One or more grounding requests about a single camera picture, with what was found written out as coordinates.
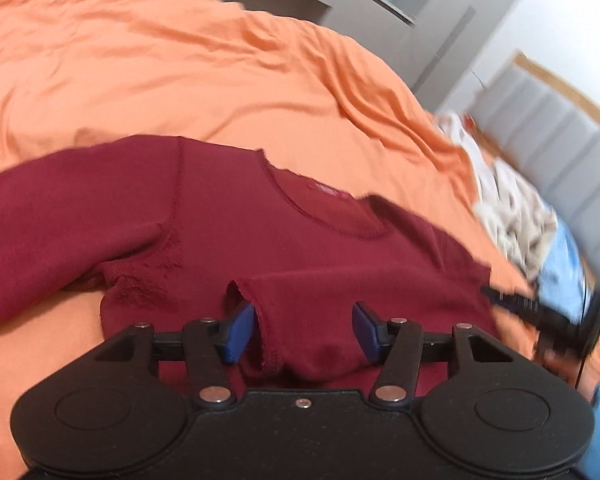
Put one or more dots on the orange bed sheet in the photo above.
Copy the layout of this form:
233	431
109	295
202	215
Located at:
180	70

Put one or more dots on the beige garment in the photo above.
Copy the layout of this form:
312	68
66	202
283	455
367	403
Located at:
510	210

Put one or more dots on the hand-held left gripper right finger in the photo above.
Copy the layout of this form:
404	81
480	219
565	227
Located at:
366	330

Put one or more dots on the light blue cloth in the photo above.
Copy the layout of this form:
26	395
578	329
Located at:
562	265

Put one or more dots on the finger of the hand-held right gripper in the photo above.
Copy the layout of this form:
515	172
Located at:
512	302

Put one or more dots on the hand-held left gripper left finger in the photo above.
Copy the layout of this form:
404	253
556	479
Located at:
239	330

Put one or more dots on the dark red sweater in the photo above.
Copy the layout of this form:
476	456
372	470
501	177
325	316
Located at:
305	265

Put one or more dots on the white wardrobe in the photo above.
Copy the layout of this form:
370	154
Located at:
505	5

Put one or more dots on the grey padded headboard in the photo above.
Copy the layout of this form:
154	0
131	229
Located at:
555	130

